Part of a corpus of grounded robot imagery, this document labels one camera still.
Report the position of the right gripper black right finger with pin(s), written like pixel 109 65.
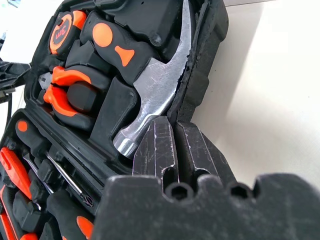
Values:
pixel 200 152

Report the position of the black orange utility knife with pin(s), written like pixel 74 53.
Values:
pixel 5 225

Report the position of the black plastic tool case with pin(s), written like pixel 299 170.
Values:
pixel 210 82

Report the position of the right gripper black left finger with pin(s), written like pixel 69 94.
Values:
pixel 155 150

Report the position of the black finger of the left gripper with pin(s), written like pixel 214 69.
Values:
pixel 12 68
pixel 8 86

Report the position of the small orange precision knife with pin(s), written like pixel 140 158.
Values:
pixel 15 170

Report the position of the orange black tape measure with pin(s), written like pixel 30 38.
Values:
pixel 61 33

